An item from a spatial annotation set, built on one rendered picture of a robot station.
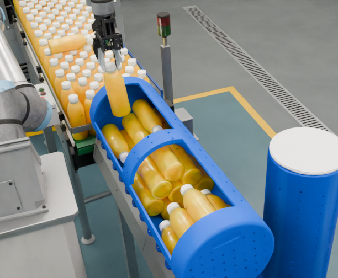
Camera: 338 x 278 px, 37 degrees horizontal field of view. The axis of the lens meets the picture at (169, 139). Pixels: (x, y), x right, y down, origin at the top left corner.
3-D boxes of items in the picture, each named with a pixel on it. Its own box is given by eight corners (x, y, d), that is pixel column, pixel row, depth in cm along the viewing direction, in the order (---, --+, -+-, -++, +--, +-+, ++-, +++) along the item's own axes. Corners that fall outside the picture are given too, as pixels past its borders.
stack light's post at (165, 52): (174, 213, 304) (163, 48, 240) (172, 209, 307) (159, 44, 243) (180, 210, 305) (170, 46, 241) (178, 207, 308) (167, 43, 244)
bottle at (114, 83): (131, 115, 183) (121, 71, 172) (112, 118, 183) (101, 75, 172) (130, 105, 189) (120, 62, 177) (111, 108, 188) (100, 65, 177)
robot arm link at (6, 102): (-29, 129, 144) (-37, 85, 146) (3, 134, 156) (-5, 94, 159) (3, 116, 139) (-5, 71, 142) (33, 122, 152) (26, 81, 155)
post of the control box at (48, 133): (78, 271, 272) (40, 118, 214) (77, 266, 275) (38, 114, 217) (85, 268, 273) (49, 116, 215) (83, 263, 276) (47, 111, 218)
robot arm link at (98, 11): (87, -2, 160) (111, -7, 162) (89, 11, 163) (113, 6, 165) (94, 5, 154) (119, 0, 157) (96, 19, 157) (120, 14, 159)
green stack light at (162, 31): (160, 37, 235) (159, 27, 232) (156, 32, 240) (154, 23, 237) (173, 35, 237) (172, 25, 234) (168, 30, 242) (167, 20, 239)
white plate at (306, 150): (353, 175, 167) (352, 178, 167) (344, 128, 188) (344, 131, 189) (268, 170, 172) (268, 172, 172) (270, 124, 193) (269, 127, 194)
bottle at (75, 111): (69, 137, 218) (61, 100, 208) (81, 129, 223) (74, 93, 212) (80, 142, 215) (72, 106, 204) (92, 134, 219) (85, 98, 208)
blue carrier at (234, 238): (188, 316, 138) (173, 251, 121) (98, 148, 205) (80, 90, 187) (276, 274, 145) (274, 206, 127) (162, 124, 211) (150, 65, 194)
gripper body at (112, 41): (102, 55, 163) (97, 20, 156) (95, 45, 169) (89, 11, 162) (124, 50, 165) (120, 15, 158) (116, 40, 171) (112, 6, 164)
